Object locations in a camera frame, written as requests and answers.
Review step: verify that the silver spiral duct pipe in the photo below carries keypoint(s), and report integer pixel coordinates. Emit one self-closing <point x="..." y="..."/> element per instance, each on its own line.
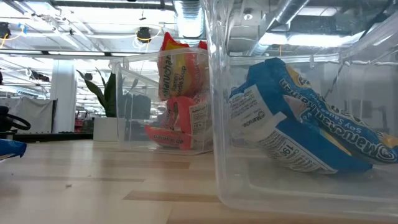
<point x="280" y="15"/>

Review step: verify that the black ceiling device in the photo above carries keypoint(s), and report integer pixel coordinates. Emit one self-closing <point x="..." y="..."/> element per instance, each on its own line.
<point x="4" y="30"/>
<point x="143" y="33"/>

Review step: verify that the fluorescent ceiling light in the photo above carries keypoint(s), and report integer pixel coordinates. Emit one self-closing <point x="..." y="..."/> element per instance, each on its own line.
<point x="311" y="40"/>

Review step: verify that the grey partition panel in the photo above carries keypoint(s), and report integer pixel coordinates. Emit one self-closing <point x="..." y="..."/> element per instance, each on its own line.
<point x="37" y="115"/>

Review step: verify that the red cart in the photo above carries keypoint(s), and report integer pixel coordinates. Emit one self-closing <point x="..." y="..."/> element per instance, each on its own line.
<point x="79" y="124"/>

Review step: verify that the small clear plastic bin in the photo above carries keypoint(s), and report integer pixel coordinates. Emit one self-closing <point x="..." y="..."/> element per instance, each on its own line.
<point x="136" y="130"/>

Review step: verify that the green leafy plant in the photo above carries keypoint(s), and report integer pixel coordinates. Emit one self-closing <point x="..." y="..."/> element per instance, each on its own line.
<point x="110" y="96"/>

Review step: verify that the white planter box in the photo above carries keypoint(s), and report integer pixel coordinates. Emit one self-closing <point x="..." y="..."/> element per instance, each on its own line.
<point x="105" y="129"/>

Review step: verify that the black office chair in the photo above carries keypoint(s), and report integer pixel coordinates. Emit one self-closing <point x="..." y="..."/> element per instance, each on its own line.
<point x="4" y="119"/>

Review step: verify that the silver ribbed ceiling duct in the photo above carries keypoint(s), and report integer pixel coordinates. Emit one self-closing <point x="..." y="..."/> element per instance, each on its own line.
<point x="189" y="21"/>

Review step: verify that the black low bench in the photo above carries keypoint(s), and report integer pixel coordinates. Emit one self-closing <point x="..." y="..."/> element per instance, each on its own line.
<point x="62" y="137"/>

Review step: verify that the white building column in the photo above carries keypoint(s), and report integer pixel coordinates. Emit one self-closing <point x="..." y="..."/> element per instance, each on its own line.
<point x="63" y="96"/>

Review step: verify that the large clear plastic bin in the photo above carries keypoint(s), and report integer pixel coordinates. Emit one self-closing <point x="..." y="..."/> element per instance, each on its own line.
<point x="248" y="193"/>

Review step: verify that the blue Maruchan ramen packet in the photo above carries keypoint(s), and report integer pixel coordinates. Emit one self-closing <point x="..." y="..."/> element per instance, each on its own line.
<point x="342" y="124"/>
<point x="311" y="146"/>
<point x="12" y="147"/>

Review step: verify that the dark equipment stand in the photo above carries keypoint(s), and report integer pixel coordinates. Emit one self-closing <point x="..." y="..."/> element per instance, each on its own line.
<point x="362" y="109"/>

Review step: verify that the orange Maruchan ramen packet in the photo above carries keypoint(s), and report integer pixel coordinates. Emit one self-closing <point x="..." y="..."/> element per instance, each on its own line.
<point x="183" y="115"/>
<point x="177" y="77"/>
<point x="164" y="137"/>

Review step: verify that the black monitor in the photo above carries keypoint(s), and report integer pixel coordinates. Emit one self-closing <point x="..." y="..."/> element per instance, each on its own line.
<point x="140" y="107"/>

